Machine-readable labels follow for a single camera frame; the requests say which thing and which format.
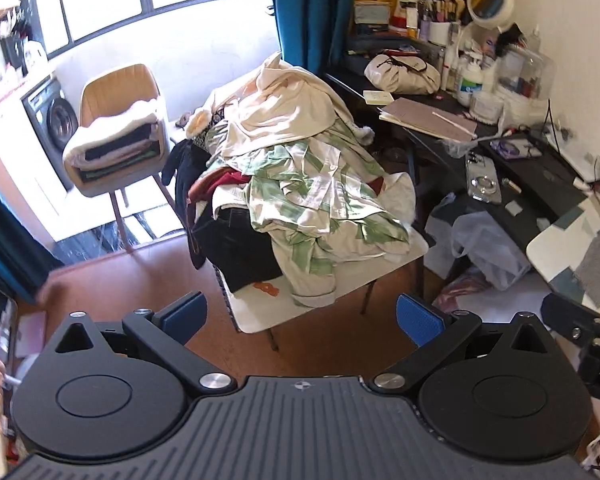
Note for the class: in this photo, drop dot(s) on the white pen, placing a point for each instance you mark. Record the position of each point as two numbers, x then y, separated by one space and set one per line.
452 122

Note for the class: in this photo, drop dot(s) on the grey-green folded garment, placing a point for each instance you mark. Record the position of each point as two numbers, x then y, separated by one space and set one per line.
115 171

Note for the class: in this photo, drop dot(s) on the yellow sticky note pad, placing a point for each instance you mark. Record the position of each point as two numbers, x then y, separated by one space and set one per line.
378 97

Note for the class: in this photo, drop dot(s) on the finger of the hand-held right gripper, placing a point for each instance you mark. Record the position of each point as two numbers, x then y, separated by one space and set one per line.
572 317

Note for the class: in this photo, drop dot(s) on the pink patterned cloth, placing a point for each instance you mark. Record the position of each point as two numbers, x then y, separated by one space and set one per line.
460 292

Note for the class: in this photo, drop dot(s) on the tan chair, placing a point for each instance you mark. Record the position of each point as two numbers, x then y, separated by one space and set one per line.
115 90

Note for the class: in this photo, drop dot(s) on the white cabinet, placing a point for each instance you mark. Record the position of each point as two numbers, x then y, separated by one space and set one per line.
15 145

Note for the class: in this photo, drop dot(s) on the red garment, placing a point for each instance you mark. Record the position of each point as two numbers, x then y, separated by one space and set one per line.
225 180

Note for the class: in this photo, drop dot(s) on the round white vanity mirror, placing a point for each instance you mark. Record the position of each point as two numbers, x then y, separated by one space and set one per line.
490 0

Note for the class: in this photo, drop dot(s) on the clear plastic bag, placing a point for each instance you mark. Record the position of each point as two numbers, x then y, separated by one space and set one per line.
485 250

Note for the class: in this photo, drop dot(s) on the white pump bottle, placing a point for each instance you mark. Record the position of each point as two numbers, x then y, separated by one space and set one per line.
467 85

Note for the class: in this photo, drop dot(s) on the white cloth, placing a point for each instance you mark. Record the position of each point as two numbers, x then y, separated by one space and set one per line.
400 195

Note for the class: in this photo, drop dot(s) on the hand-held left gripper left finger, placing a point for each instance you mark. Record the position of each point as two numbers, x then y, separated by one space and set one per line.
182 315

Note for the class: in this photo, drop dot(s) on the white folding table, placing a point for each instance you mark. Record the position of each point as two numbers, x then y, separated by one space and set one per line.
260 310

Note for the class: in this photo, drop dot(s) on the grey box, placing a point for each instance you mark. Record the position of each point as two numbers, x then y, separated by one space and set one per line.
372 12

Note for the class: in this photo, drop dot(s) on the geometric patterned table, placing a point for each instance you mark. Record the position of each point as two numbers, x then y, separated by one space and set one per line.
555 250

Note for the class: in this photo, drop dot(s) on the clear lidded cosmetics organizer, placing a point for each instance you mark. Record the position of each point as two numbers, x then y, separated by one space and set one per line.
525 75

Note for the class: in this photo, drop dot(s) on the black washing machine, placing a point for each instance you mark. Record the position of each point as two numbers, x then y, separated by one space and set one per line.
55 115

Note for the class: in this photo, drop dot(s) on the bunch of makeup brushes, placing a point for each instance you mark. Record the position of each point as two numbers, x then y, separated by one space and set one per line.
445 2

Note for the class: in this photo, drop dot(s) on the white brush holder cup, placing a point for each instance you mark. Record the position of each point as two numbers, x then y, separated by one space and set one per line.
442 32

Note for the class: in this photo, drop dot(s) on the green white striped garment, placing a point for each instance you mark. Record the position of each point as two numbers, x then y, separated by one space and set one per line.
300 195

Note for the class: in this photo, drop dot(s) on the black desk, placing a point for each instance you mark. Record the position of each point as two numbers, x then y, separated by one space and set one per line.
530 195

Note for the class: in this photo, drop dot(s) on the fluffy cream trimmed garment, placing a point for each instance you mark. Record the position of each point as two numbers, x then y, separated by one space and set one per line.
197 122

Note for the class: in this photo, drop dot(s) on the white detergent jug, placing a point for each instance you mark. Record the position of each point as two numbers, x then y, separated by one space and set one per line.
34 55

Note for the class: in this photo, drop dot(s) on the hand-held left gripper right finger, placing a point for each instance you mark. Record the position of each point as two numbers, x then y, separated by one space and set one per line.
420 320

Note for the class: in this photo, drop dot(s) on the black folded garment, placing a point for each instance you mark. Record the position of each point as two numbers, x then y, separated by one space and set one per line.
115 144

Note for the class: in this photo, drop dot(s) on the mauve notebook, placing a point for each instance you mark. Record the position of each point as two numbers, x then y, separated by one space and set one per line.
420 115

